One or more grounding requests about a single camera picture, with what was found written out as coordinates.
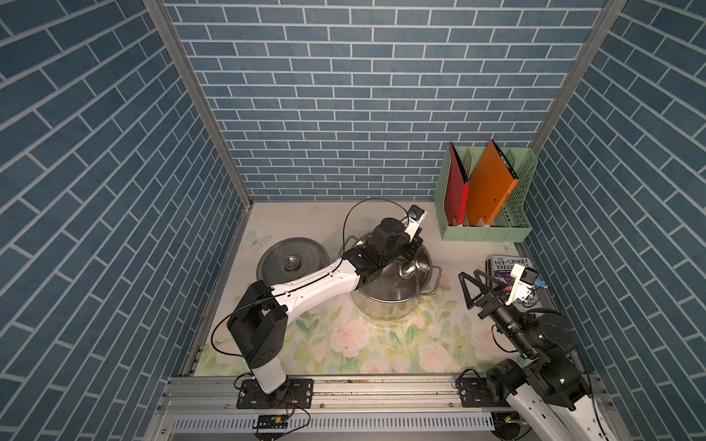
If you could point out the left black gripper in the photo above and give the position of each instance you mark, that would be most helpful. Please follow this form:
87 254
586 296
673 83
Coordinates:
406 249

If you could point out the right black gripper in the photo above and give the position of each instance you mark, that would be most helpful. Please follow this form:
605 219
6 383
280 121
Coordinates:
494 302

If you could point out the stainless steel pot lid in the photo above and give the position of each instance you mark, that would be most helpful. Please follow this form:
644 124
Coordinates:
291 259

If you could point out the steel ladle black handle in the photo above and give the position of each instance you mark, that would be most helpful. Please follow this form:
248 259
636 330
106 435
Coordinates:
408 269

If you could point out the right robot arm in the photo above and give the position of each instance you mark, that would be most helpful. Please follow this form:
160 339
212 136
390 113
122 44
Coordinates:
551 394

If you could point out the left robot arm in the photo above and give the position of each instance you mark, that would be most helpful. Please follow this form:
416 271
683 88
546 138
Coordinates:
258 323

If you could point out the treehouse paperback book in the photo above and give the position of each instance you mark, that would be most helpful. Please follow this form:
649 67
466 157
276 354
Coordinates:
500 267

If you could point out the green plastic file rack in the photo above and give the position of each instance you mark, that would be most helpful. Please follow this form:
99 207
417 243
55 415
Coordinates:
511 225

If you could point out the red folder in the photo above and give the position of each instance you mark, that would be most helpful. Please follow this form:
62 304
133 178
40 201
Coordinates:
457 190

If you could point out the orange folder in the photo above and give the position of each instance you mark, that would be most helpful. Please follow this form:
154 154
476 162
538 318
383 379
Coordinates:
490 185

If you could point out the small black circuit board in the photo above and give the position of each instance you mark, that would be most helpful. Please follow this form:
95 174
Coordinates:
272 422

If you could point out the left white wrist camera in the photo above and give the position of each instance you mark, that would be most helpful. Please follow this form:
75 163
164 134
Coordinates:
414 218

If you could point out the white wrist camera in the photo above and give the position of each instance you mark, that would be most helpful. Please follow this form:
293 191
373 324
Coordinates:
414 218
527 287

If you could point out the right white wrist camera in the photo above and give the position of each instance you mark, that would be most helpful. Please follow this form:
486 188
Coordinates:
527 287

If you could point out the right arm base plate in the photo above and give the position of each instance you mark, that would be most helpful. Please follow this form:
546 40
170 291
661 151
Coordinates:
473 394

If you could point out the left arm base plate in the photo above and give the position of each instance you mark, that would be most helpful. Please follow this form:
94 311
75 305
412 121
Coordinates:
291 394

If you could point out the aluminium front rail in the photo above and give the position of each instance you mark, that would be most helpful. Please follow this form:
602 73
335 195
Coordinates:
383 407

